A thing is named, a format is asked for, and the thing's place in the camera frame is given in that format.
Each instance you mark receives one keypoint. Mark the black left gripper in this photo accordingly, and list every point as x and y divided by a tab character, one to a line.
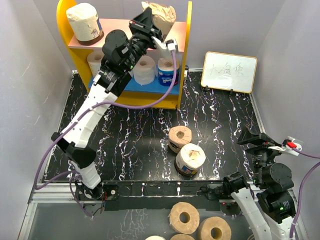
143	24

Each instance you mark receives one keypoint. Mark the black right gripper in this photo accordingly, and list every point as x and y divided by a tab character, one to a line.
262	141

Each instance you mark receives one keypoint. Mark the white toilet paper roll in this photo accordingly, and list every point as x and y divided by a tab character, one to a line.
144	71

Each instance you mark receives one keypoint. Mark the blue toilet paper roll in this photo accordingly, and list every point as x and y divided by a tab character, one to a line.
165	73

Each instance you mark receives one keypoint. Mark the cream roll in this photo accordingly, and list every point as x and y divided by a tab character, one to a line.
85	23

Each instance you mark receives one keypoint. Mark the beige roll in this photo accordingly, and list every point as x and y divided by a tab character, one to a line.
190	159

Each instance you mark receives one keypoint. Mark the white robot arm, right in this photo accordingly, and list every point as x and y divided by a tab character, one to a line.
271	215

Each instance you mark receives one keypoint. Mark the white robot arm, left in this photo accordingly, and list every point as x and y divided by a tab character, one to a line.
120	55

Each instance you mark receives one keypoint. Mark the yellow shelf with coloured boards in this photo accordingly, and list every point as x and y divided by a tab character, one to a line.
140	94

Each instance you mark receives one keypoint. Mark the white patterned roll on shelf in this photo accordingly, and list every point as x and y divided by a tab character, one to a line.
94	61

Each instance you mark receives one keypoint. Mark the small white green box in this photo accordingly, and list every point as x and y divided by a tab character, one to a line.
186	72

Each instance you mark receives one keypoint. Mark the brown tape roll, right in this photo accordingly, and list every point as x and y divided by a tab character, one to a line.
214	228

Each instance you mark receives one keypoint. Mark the brown tape roll, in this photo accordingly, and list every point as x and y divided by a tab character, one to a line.
184	218
181	236
214	228

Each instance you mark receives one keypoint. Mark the brown tape roll, upper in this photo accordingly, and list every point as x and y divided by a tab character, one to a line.
184	218

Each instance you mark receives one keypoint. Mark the brown tape roll, bottom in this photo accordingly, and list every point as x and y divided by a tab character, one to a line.
181	236

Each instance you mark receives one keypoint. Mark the white roll, bottom edge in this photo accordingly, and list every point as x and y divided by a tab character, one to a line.
155	237

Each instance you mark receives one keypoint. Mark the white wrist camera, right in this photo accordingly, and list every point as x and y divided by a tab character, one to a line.
289	145

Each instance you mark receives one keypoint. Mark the whiteboard with yellow frame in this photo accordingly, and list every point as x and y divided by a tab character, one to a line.
229	72

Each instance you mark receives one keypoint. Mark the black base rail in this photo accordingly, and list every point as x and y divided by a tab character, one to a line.
158	195

